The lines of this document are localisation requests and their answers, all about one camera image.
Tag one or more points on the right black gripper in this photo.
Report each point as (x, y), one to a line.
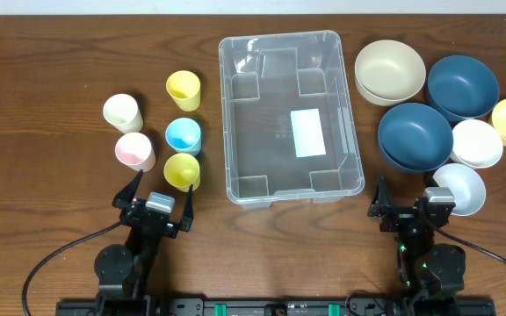
(405, 215)

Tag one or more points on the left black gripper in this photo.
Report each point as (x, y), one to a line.
(148, 218)

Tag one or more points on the dark blue bowl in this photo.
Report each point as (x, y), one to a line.
(415, 138)
(461, 87)

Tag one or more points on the light blue bowl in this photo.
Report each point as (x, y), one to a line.
(465, 185)

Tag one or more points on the white bowl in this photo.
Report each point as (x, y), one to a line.
(476, 144)

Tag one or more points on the beige bowl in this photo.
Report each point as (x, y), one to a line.
(389, 72)

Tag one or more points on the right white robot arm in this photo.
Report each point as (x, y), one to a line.
(430, 270)

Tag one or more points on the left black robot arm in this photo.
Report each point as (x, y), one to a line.
(123, 269)

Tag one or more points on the white label in container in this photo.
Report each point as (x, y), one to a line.
(307, 133)

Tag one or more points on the clear plastic storage container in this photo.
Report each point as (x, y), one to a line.
(263, 78)

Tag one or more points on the yellow cup near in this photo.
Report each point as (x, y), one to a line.
(182, 171)

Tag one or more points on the yellow cup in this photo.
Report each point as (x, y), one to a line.
(184, 88)
(182, 171)

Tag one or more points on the pink cup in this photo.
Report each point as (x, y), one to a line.
(135, 150)

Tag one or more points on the light blue cup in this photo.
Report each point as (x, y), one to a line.
(184, 136)

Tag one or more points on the cream white cup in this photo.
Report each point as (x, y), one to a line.
(122, 111)

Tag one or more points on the yellow cup far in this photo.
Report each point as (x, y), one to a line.
(184, 88)

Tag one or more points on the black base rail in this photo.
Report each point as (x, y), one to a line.
(363, 306)

